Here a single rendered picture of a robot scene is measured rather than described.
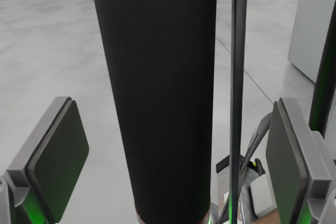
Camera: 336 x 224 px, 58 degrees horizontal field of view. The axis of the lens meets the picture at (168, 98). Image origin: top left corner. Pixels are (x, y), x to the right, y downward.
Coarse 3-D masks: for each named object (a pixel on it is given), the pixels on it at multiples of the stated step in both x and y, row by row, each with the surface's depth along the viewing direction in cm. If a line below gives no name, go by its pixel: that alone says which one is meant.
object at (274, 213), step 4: (276, 208) 21; (268, 212) 21; (272, 212) 21; (276, 212) 21; (264, 216) 21; (268, 216) 21; (272, 216) 21; (276, 216) 21; (256, 220) 21; (260, 220) 21; (264, 220) 20; (268, 220) 20; (272, 220) 20; (276, 220) 20
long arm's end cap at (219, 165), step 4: (228, 156) 81; (240, 156) 80; (224, 160) 82; (228, 160) 80; (240, 160) 79; (216, 164) 84; (220, 164) 82; (224, 164) 81; (228, 164) 80; (248, 164) 80; (252, 164) 82; (216, 168) 83; (220, 168) 81; (252, 168) 80; (256, 168) 82; (216, 172) 82; (264, 172) 83
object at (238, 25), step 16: (240, 0) 8; (240, 16) 8; (240, 32) 8; (240, 48) 8; (240, 64) 9; (240, 80) 9; (240, 96) 9; (240, 112) 10; (240, 128) 10; (240, 144) 10
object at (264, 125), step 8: (264, 120) 52; (264, 128) 48; (256, 136) 51; (256, 144) 47; (248, 152) 50; (248, 160) 47; (240, 168) 50; (240, 176) 47; (240, 184) 57; (224, 208) 47; (224, 216) 49
